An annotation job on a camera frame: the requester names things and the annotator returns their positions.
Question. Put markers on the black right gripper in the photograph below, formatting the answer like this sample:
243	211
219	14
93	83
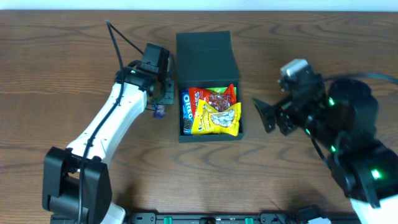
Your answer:
280	116

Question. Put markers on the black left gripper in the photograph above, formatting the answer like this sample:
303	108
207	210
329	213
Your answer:
168	92

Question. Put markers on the blue Eclipse mint pack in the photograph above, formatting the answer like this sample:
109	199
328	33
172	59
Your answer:
159	111

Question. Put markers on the red snack bag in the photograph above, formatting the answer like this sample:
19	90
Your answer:
219	102

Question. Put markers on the dark green box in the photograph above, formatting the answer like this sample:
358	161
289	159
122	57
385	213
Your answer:
205	60

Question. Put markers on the blue Oreo cookie pack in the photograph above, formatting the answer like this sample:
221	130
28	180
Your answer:
188	116

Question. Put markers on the yellow nut snack bag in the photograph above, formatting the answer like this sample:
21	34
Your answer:
210	121

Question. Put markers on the green Haribo gummy bag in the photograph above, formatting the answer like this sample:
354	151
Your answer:
217	90

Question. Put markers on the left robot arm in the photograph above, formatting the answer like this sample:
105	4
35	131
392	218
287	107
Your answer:
76	183

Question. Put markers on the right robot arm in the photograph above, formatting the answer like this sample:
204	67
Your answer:
339	114

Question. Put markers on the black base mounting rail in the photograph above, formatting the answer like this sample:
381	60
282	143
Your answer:
262	218

